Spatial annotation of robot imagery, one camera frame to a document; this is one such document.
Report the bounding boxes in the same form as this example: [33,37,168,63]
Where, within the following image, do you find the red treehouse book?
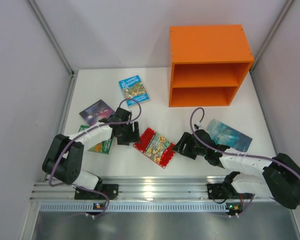
[133,127,175,169]

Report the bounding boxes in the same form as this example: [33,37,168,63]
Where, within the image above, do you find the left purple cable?
[48,98,142,218]

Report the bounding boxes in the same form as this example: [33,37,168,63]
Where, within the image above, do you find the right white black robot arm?
[172,129,300,210]

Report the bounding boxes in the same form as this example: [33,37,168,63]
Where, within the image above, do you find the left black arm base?
[74,184,119,200]

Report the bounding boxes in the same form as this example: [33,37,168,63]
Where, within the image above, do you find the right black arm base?
[207,171,253,204]

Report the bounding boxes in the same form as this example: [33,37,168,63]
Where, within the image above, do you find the green treehouse book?
[79,127,113,155]

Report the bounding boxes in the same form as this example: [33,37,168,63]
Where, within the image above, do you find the slotted grey cable duct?
[39,201,295,213]

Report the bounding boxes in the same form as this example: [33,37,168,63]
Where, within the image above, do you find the teal ocean cover book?
[206,119,253,152]

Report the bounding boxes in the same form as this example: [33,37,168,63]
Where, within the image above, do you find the light blue treehouse book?
[118,75,150,108]

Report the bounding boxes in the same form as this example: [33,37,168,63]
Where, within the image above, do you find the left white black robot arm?
[42,107,140,191]

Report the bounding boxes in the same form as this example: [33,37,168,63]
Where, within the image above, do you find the aluminium mounting rail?
[30,176,224,202]

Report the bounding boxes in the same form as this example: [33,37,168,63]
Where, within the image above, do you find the dark purple galaxy book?
[79,99,115,126]

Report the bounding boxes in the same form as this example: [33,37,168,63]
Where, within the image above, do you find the orange wooden shelf cabinet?
[168,24,254,107]

